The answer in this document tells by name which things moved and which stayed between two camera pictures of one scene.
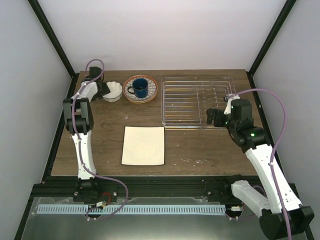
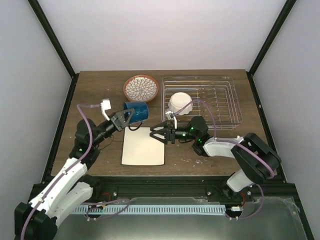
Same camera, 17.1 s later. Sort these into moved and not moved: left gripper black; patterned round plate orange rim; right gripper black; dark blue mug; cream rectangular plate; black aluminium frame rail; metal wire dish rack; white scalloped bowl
Moved: dark blue mug; left gripper black; right gripper black; white scalloped bowl
Not moved: black aluminium frame rail; patterned round plate orange rim; metal wire dish rack; cream rectangular plate
